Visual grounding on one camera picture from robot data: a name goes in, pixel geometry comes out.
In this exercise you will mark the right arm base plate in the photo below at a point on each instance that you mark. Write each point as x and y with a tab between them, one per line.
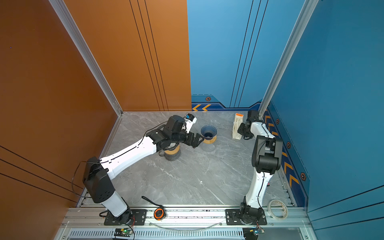
234	216

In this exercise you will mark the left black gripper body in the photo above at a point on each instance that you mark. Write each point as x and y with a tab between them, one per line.
187	138

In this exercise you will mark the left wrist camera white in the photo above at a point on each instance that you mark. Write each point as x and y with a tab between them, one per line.
189	121

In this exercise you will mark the green circuit board left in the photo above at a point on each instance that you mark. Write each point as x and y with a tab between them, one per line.
124	234

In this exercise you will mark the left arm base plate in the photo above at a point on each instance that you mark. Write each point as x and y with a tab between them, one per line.
138	217

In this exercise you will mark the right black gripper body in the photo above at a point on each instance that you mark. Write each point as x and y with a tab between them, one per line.
242	130

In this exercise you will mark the aluminium rail front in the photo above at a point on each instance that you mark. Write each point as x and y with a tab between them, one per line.
190	217

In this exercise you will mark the clear tape roll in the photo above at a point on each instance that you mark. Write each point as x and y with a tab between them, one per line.
277	210

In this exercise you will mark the clear glass server wooden handle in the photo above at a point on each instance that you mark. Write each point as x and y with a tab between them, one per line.
209	147

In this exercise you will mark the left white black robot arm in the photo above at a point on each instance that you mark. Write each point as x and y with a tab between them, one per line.
99	173

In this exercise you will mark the orange black tape measure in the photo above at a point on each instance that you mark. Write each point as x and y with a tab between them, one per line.
159	213

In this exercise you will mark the grey glass carafe mug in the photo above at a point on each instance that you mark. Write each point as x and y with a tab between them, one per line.
170	156

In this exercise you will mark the circuit board right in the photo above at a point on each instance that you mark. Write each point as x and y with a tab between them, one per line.
252	233

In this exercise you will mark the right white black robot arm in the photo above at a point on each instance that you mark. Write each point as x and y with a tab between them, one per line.
266	160

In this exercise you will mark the blue ribbed dripper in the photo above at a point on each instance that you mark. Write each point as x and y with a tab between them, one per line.
208	131

